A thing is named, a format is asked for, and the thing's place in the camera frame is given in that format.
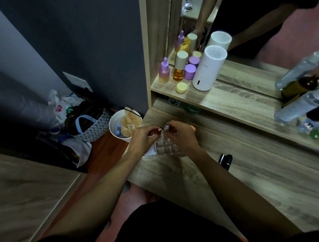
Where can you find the green round container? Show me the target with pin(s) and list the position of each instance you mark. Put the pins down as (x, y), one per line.
(192, 109)

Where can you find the clear plastic bottle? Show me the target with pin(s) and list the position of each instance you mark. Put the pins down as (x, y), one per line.
(297, 106)

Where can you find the person's right thumb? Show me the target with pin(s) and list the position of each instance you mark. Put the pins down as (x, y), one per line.
(173, 134)

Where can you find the purple cosmetic jar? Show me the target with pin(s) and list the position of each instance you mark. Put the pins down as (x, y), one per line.
(190, 72)
(194, 60)

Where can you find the wooden vanity shelf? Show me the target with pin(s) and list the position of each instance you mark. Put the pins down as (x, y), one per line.
(239, 107)

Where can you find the person's left forearm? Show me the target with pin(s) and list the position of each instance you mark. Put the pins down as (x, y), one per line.
(99, 197)

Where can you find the silver lipstick tube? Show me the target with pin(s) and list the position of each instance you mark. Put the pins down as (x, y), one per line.
(166, 128)

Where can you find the white wall socket plate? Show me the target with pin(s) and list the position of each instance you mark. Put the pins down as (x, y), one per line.
(77, 81)

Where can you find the person's left hand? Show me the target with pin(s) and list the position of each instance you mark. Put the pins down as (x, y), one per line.
(140, 140)

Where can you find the crumpled yellowish plastic bag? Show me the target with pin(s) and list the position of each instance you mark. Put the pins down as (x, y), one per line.
(130, 123)

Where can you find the person's black shorts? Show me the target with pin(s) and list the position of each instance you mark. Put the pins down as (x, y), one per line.
(174, 222)

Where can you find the purple dropper bottle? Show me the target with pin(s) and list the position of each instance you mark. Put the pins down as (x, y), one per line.
(164, 71)

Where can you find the clear acrylic lipstick organizer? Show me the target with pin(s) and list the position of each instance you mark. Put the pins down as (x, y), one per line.
(166, 147)

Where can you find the white cylindrical dehumidifier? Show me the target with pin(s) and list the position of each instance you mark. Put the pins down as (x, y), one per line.
(208, 68)

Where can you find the person's right hand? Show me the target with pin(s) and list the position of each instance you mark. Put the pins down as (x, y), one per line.
(185, 138)

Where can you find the wall mirror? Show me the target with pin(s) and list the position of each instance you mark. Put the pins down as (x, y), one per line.
(249, 30)

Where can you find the small yellow round jar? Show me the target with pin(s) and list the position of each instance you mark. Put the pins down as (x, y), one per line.
(196, 54)
(181, 87)

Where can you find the white waste bin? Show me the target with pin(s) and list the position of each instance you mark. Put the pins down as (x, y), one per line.
(115, 126)

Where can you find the person's left thumb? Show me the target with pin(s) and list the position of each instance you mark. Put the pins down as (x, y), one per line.
(152, 136)

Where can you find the wooden furniture panel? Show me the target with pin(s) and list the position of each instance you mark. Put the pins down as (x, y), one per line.
(30, 197)

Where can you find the person's leg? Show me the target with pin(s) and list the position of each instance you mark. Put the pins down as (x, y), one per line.
(129, 207)

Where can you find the white paper packet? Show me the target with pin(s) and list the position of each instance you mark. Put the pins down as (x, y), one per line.
(150, 150)

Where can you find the dark olive glass bottle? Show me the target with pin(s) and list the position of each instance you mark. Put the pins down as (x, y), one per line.
(299, 87)

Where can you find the black lipstick tube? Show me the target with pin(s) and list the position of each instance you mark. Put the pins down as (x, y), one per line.
(225, 161)

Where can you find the amber bottle with beige cap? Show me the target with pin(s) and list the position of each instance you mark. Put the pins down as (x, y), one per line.
(180, 66)

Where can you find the person's right forearm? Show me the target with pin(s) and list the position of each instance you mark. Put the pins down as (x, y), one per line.
(239, 199)

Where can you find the white plastic bag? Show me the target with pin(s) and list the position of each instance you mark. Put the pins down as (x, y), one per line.
(65, 103)

